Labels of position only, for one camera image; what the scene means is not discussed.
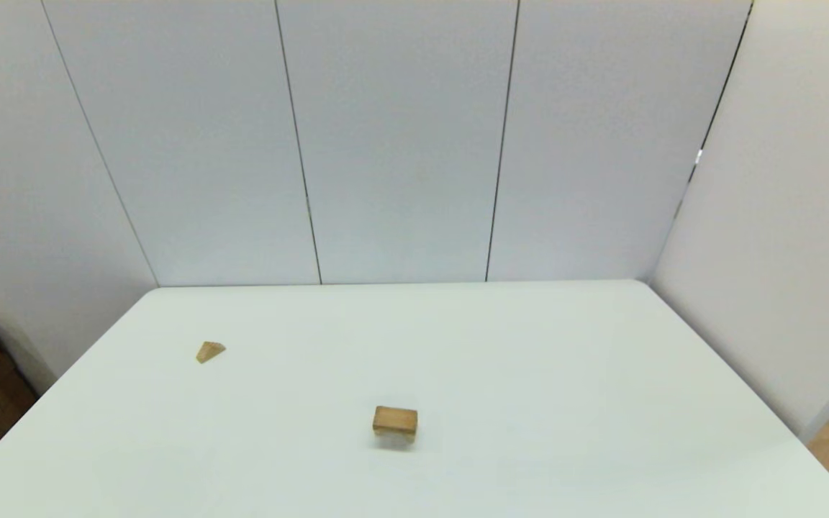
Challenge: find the rectangular wooden building block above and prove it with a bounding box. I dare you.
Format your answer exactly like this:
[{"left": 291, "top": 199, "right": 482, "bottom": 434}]
[{"left": 373, "top": 406, "right": 419, "bottom": 435}]

